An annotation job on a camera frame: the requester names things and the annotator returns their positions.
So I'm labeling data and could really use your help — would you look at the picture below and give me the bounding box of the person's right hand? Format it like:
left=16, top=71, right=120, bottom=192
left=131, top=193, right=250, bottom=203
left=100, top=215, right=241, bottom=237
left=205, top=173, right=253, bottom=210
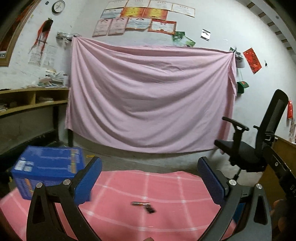
left=270, top=199, right=287, bottom=233

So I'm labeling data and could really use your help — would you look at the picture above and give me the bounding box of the wooden cabinet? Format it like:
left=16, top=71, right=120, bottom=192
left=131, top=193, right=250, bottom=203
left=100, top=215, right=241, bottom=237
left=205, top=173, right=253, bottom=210
left=259, top=136, right=295, bottom=207

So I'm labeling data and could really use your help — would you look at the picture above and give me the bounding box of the black mesh office chair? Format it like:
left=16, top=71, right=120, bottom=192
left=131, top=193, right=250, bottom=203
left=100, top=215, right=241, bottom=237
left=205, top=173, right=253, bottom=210
left=214, top=89, right=290, bottom=181

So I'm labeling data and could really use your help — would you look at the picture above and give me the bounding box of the blue cardboard box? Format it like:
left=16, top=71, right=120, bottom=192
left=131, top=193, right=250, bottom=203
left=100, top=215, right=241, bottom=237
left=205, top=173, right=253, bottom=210
left=11, top=146, right=85, bottom=200

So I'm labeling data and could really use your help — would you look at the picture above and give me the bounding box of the pink checked tablecloth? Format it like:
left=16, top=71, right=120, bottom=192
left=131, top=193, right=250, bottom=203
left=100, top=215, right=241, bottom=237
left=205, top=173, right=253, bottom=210
left=0, top=170, right=236, bottom=241

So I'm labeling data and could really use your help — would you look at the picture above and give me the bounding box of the small black lighter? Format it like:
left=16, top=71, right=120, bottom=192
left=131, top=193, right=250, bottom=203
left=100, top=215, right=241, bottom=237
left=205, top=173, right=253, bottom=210
left=131, top=202, right=156, bottom=214

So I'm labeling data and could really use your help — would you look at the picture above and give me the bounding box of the wooden shelf desk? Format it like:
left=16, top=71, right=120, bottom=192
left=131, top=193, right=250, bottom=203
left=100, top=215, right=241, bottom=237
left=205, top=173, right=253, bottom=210
left=1, top=87, right=69, bottom=154

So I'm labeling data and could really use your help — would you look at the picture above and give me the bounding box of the green hanging bag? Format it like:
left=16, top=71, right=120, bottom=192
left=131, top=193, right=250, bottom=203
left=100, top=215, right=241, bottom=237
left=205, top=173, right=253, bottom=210
left=237, top=81, right=249, bottom=94

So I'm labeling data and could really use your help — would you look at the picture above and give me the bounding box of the large pink hanging sheet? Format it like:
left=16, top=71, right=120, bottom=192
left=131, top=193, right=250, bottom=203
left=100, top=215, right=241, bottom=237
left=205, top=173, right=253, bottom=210
left=65, top=37, right=237, bottom=154

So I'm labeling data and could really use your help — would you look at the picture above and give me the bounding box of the stack of papers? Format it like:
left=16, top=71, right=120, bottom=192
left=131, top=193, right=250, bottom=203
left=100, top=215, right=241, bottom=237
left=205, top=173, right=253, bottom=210
left=26, top=70, right=69, bottom=88

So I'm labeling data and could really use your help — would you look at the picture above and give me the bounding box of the red paper wall poster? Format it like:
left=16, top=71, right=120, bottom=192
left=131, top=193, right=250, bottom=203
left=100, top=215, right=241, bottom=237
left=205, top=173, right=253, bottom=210
left=243, top=48, right=262, bottom=74

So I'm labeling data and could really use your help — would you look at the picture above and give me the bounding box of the small wall photo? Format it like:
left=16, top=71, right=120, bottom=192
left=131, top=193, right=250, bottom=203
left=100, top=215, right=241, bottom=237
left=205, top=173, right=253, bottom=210
left=201, top=29, right=211, bottom=41

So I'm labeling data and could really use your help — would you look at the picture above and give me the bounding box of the red tassel wall ornament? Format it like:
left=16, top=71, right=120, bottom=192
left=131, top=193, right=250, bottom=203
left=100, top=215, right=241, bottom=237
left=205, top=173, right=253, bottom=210
left=30, top=18, right=54, bottom=56

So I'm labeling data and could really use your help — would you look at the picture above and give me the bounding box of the wall certificates cluster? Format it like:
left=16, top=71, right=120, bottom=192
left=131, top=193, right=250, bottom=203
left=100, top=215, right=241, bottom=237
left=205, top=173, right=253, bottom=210
left=92, top=1, right=196, bottom=47

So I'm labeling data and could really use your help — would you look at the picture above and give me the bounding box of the round wall clock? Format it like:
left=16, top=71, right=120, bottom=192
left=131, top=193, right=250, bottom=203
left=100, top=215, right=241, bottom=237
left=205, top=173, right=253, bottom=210
left=52, top=0, right=66, bottom=14

